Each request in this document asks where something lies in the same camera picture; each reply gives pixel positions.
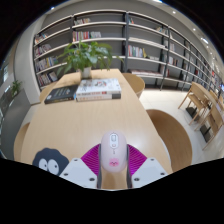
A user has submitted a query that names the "white illustrated-cover book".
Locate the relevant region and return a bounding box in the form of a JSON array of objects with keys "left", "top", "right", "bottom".
[{"left": 75, "top": 77, "right": 122, "bottom": 95}]

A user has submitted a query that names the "thick white-spine book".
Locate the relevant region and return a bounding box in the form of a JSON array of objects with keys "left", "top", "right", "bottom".
[{"left": 75, "top": 92, "right": 122, "bottom": 102}]

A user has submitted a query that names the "small background potted plant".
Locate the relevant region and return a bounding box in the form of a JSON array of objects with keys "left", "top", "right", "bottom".
[{"left": 9, "top": 79, "right": 24, "bottom": 98}]

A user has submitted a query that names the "green potted plant white pot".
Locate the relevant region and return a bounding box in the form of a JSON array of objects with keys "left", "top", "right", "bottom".
[{"left": 54, "top": 40, "right": 124, "bottom": 80}]

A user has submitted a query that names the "black fuzzy-creature mouse pad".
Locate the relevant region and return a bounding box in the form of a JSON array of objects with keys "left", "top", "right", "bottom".
[{"left": 32, "top": 147, "right": 70, "bottom": 177}]

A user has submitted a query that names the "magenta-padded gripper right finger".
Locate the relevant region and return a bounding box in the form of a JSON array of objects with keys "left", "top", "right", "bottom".
[{"left": 126, "top": 143, "right": 168, "bottom": 189}]

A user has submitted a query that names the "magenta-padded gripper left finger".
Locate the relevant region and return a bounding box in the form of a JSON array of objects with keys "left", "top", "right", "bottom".
[{"left": 59, "top": 143, "right": 102, "bottom": 190}]

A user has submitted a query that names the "black book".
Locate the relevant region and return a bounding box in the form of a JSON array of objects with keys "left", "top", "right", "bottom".
[{"left": 43, "top": 84, "right": 80, "bottom": 105}]

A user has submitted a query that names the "pink computer mouse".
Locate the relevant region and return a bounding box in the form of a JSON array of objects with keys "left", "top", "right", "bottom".
[{"left": 99, "top": 130, "right": 129, "bottom": 173}]

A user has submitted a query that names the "grey bookshelf unit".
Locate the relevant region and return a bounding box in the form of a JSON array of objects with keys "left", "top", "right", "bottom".
[{"left": 32, "top": 9, "right": 224, "bottom": 98}]

